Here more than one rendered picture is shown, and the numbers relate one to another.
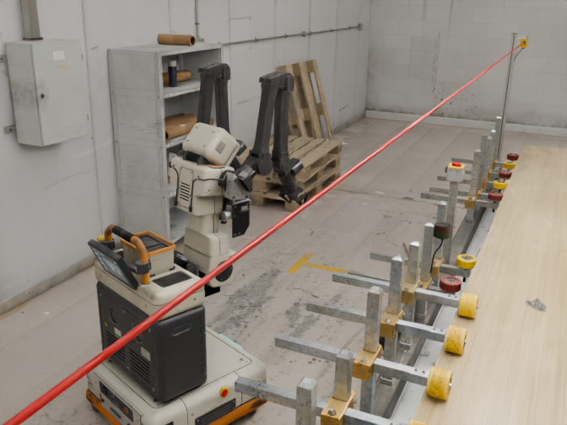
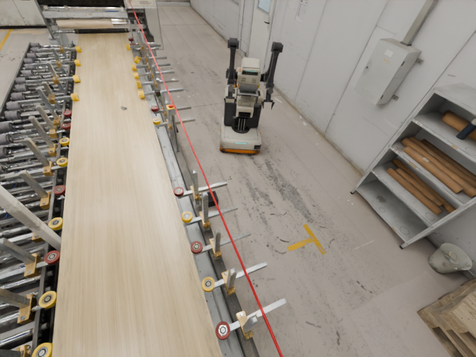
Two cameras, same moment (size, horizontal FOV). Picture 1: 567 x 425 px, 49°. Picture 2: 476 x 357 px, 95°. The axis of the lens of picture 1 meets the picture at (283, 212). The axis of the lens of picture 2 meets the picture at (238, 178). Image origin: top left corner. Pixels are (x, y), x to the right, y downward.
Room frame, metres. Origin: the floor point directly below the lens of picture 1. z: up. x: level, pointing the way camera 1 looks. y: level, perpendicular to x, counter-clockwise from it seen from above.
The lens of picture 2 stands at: (4.27, -1.75, 2.32)
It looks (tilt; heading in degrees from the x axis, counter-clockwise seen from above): 49 degrees down; 126
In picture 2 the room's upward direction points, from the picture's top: 8 degrees clockwise
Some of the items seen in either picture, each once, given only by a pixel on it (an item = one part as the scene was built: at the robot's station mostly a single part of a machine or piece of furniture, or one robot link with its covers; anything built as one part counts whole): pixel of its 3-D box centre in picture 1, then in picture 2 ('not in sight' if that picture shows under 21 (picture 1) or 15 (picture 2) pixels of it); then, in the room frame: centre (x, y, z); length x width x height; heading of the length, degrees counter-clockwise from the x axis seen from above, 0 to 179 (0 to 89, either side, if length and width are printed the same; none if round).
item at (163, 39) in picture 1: (175, 40); not in sight; (4.94, 0.85, 1.59); 0.30 x 0.08 x 0.08; 66
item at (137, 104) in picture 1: (173, 145); (428, 174); (4.84, 0.89, 0.78); 0.90 x 0.45 x 1.55; 156
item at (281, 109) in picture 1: (281, 123); (231, 63); (2.70, 0.02, 1.40); 0.11 x 0.06 x 0.43; 44
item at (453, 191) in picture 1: (450, 225); (175, 133); (2.71, -0.78, 0.93); 0.05 x 0.05 x 0.45; 66
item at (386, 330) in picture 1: (391, 320); not in sight; (1.77, -0.36, 0.95); 0.14 x 0.06 x 0.05; 156
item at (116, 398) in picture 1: (117, 400); not in sight; (2.30, 0.72, 0.23); 0.41 x 0.02 x 0.08; 43
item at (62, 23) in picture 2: not in sight; (100, 23); (-0.35, 0.01, 1.05); 1.43 x 0.12 x 0.12; 66
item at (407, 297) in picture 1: (409, 289); not in sight; (2.00, -0.46, 0.95); 0.14 x 0.06 x 0.05; 156
